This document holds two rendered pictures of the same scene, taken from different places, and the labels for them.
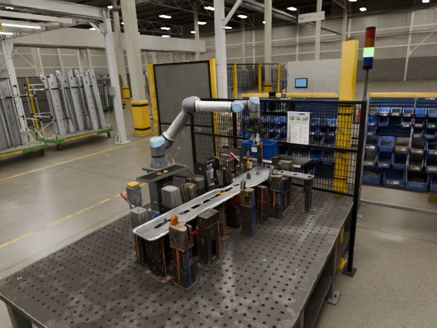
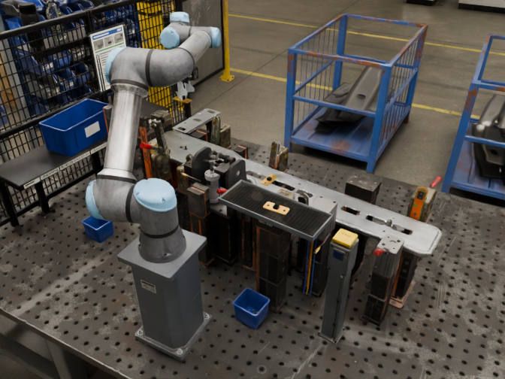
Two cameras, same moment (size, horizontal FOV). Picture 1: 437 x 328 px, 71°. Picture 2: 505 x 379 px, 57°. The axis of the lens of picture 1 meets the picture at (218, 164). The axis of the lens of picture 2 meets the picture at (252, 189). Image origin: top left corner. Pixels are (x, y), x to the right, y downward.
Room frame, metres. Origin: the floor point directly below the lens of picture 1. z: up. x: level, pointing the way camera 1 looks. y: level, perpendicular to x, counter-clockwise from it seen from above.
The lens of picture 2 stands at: (2.23, 1.63, 2.11)
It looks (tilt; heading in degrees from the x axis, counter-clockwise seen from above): 35 degrees down; 265
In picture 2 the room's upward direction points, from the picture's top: straight up
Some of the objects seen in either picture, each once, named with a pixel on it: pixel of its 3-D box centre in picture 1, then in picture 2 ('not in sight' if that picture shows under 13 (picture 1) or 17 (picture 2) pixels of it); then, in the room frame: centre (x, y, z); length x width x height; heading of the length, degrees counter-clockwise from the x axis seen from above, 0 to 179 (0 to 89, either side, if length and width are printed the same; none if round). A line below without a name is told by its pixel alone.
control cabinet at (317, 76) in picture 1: (318, 89); not in sight; (8.63, -2.84, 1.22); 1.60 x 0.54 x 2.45; 57
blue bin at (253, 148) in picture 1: (259, 148); (80, 126); (2.86, -0.40, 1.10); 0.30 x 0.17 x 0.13; 57
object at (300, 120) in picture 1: (298, 127); (110, 58); (2.74, -0.74, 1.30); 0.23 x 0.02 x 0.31; 51
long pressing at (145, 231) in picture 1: (221, 194); (273, 181); (1.99, -0.01, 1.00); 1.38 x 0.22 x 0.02; 141
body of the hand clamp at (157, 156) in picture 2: (240, 184); (164, 187); (2.48, -0.18, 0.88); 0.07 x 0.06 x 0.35; 51
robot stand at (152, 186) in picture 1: (162, 188); (169, 290); (2.42, 0.49, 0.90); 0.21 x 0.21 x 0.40; 57
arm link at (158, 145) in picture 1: (157, 146); (154, 204); (2.42, 0.48, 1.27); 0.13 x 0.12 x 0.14; 165
